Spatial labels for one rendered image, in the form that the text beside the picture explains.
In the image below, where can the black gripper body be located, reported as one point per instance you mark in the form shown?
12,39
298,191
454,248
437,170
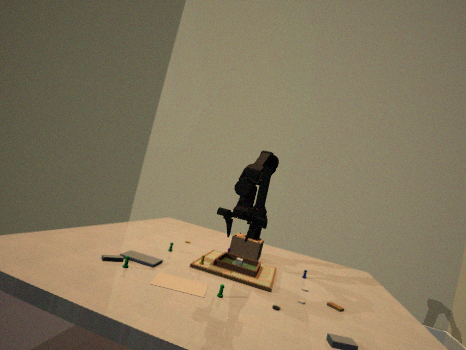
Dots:
255,221

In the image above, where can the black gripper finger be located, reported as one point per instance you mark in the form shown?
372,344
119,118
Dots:
251,229
229,225

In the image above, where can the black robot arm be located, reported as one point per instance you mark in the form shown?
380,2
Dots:
258,173

